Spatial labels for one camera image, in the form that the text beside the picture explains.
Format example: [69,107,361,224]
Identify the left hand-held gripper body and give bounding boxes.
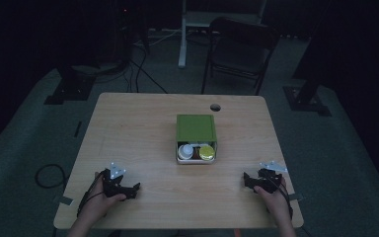
[101,161,128,198]

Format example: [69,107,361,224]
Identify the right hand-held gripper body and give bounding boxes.
[255,160,289,194]

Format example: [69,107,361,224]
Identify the pile of white capsules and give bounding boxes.
[178,143,217,162]

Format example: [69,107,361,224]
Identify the green drawer box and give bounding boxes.
[176,114,218,145]

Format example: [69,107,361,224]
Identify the person's right hand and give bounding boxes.
[253,177,293,219]

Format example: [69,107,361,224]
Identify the person's left hand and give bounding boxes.
[82,171,128,219]

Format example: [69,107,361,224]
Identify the small black bar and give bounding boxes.
[73,120,83,139]

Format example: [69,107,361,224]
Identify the black stand with square base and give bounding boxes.
[43,63,97,106]
[282,33,333,118]

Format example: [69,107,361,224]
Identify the grey round stand base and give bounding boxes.
[72,60,127,76]

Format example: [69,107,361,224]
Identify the black folding chair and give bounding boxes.
[200,16,281,97]

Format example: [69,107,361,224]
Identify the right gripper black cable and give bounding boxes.
[269,176,294,221]

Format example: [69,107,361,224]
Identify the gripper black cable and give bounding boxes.
[269,176,294,221]
[76,171,106,218]

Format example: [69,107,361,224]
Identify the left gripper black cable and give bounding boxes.
[76,171,106,218]

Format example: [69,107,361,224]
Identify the black cable loop on floor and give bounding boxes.
[34,163,69,190]

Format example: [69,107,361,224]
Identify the black floor cables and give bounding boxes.
[123,40,169,95]

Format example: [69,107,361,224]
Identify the white floor cable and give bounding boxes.
[133,29,183,47]

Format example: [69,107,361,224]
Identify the white desk frame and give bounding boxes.
[178,0,268,69]

